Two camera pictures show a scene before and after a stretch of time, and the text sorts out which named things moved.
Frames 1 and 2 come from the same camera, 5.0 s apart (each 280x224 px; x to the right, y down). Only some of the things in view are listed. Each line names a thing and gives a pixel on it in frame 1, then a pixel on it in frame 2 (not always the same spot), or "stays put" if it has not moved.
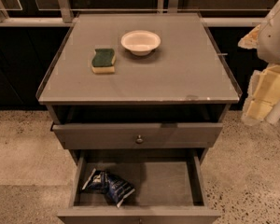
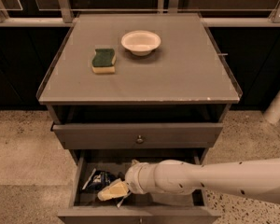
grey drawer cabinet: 138,98 stays put
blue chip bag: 115,189 stays put
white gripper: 274,37 to 133,178
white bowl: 141,42 stays put
